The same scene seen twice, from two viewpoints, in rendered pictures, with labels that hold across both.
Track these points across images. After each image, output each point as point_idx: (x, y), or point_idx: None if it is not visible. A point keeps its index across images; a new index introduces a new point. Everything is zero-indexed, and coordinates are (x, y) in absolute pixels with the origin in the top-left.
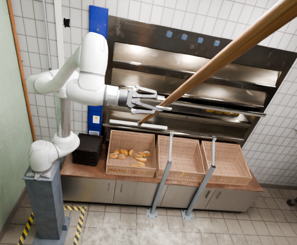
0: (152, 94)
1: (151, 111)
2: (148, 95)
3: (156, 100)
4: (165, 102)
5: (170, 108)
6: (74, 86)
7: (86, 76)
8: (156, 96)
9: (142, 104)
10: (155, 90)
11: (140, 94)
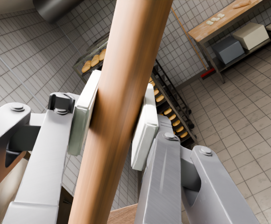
0: (15, 164)
1: (202, 161)
2: (41, 154)
3: (81, 150)
4: (162, 6)
5: (149, 85)
6: None
7: None
8: (59, 110)
9: (162, 218)
10: (1, 106)
11: (7, 212)
